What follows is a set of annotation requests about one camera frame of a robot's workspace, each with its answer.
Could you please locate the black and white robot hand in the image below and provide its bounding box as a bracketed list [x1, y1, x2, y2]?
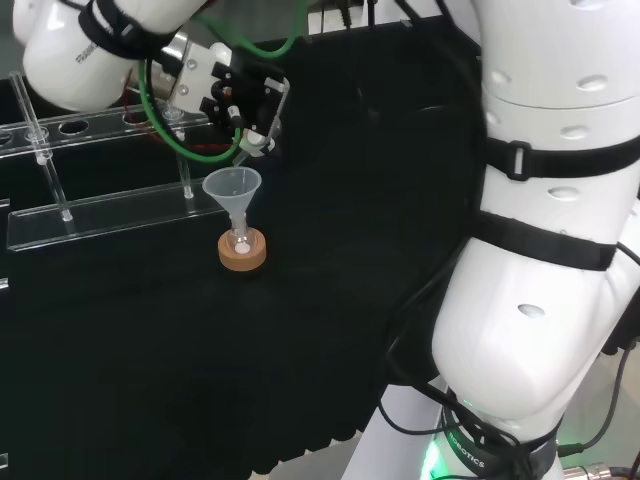
[169, 42, 292, 160]

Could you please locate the clear plastic funnel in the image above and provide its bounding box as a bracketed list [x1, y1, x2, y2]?
[201, 167, 263, 234]

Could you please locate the small round-bottom glass flask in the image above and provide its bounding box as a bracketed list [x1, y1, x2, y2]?
[224, 213, 252, 254]

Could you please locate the clear acrylic funnel stand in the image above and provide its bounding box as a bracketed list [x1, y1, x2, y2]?
[0, 69, 239, 252]

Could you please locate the black bench cloth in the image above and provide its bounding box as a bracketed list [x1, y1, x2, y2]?
[0, 14, 494, 476]

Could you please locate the clear plastic rack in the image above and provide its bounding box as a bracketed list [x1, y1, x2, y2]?
[0, 197, 11, 292]

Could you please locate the green cable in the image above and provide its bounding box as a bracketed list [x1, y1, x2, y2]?
[137, 0, 309, 164]

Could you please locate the cork ring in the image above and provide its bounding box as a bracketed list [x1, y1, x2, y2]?
[217, 227, 268, 274]

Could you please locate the thick black cable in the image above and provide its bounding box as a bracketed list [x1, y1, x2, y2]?
[394, 0, 484, 51]

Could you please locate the thin black cable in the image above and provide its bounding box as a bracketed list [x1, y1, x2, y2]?
[607, 243, 640, 480]
[375, 379, 454, 437]

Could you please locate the grey cable with plug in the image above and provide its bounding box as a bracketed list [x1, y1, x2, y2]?
[557, 344, 631, 457]

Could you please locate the metal cable connector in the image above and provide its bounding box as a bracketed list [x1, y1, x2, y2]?
[564, 462, 640, 480]

